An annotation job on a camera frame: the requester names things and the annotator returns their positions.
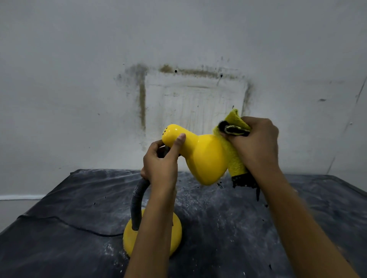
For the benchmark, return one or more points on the person's left forearm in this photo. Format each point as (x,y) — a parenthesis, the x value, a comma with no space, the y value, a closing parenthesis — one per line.
(152,237)

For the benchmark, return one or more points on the person's right forearm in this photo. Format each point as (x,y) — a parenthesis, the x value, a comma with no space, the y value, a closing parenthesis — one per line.
(301,235)

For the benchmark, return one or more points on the yellow table lamp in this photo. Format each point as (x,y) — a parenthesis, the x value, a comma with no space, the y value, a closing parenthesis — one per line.
(206,160)

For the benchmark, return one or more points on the black table cover sheet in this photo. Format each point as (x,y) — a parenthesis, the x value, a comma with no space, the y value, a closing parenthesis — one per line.
(309,217)

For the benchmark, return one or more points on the person's right hand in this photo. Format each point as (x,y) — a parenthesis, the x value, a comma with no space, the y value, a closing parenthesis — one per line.
(258,146)

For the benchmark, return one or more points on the yellow and black cleaning cloth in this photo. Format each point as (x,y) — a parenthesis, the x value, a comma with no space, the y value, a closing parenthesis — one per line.
(235,160)

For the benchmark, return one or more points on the person's left hand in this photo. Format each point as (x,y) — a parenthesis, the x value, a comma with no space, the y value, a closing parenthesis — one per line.
(160,171)

